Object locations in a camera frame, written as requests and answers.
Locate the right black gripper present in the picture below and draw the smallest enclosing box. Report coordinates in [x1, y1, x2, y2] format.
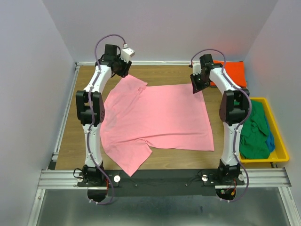
[189, 72, 208, 94]

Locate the pink t shirt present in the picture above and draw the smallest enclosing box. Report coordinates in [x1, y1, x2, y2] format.
[100, 75, 214, 176]

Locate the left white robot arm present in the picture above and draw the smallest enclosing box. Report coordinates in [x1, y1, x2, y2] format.
[75, 43, 135, 186]

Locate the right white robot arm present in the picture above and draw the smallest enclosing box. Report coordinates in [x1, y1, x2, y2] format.
[190, 54, 252, 186]

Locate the folded orange t shirt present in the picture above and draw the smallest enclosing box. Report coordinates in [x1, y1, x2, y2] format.
[224, 61, 247, 88]

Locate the green t shirt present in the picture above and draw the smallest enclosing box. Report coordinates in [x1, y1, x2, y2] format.
[239, 100, 270, 160]

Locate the blue t shirt in bin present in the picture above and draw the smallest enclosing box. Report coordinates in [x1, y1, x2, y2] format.
[265, 116, 275, 152]

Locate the yellow plastic bin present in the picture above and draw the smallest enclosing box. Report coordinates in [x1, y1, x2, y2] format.
[239, 97, 289, 163]

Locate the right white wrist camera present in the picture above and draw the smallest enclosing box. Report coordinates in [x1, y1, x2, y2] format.
[189, 62, 202, 76]

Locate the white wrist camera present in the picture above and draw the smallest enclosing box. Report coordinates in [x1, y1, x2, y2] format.
[120, 43, 135, 63]
[189, 62, 202, 76]

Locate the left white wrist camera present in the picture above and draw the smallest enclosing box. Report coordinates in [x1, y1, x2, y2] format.
[120, 43, 135, 63]

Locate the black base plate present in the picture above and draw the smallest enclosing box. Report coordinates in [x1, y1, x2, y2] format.
[77, 168, 247, 203]

